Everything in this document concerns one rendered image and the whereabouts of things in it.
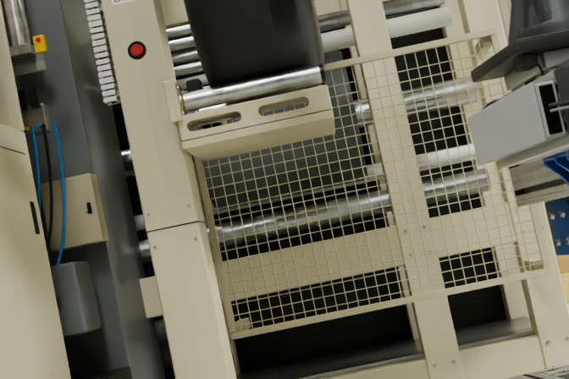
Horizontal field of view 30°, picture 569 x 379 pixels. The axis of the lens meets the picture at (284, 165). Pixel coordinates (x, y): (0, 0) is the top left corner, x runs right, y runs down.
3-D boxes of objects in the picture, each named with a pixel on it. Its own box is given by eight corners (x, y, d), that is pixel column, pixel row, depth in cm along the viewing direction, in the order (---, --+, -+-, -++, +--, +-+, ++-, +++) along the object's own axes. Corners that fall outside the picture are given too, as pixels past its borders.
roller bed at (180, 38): (152, 135, 297) (132, 33, 300) (162, 140, 312) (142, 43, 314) (222, 121, 296) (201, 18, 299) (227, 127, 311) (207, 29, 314)
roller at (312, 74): (179, 107, 249) (177, 90, 251) (183, 115, 253) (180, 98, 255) (325, 76, 248) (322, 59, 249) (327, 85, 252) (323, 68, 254)
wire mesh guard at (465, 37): (231, 340, 293) (181, 95, 299) (231, 339, 295) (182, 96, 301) (552, 273, 289) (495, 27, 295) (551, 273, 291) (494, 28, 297)
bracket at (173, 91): (170, 123, 246) (162, 81, 247) (194, 140, 285) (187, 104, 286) (184, 119, 246) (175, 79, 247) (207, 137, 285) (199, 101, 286)
